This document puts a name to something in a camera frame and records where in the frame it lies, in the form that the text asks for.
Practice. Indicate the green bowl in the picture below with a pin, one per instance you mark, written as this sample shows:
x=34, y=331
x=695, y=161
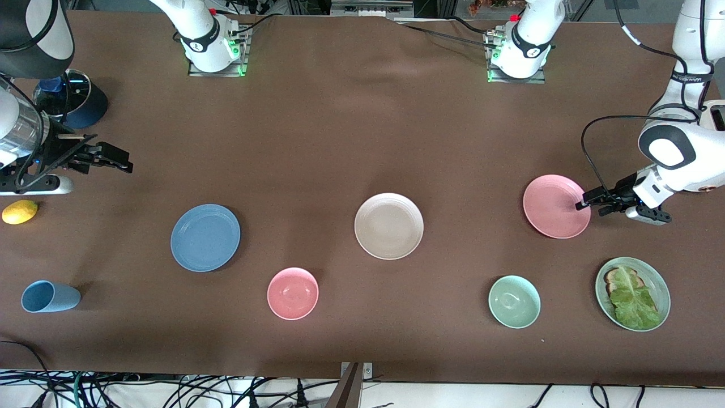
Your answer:
x=514, y=302

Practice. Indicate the toast slice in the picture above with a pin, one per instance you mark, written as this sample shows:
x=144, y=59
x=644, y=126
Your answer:
x=610, y=277

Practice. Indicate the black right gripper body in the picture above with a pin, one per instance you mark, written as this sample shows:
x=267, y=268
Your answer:
x=61, y=149

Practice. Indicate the pink bowl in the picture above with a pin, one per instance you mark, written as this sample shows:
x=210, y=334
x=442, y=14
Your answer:
x=293, y=293

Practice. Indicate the grey metal frame piece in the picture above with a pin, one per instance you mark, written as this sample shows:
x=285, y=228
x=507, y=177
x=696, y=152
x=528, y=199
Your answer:
x=371, y=7

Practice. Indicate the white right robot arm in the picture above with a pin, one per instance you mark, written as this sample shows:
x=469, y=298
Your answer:
x=204, y=34

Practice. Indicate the blue cup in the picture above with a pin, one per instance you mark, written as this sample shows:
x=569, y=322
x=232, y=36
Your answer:
x=51, y=297

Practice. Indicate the beige plate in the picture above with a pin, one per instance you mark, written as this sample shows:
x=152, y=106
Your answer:
x=389, y=226

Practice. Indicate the blue plate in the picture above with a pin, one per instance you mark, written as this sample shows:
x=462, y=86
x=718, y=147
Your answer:
x=205, y=238

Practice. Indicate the pink plate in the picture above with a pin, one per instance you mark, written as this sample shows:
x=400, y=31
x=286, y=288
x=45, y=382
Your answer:
x=552, y=207

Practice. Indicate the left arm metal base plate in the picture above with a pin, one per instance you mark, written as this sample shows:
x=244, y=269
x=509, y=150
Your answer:
x=538, y=79

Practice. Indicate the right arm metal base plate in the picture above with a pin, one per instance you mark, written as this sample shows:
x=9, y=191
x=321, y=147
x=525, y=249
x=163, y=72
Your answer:
x=244, y=56

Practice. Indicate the dark blue pot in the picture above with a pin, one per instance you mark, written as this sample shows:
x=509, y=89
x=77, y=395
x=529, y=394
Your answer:
x=95, y=110

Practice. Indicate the yellow lemon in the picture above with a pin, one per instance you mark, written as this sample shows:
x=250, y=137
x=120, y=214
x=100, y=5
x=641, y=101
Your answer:
x=20, y=212

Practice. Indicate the green plate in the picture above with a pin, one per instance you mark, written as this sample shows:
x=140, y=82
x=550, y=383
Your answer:
x=658, y=283

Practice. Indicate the dark metal bar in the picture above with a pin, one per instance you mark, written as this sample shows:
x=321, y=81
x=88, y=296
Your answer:
x=346, y=391

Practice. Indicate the metal table edge bracket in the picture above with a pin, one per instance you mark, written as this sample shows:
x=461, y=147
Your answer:
x=368, y=370

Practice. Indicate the green lettuce leaf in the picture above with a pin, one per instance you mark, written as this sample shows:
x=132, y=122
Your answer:
x=631, y=303

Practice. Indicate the brown tablecloth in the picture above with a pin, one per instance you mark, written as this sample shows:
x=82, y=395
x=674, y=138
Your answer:
x=340, y=141

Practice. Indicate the white toaster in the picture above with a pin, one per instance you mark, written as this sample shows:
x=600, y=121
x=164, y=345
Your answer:
x=719, y=119

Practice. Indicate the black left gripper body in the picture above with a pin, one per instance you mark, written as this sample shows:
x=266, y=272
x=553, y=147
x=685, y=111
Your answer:
x=622, y=192

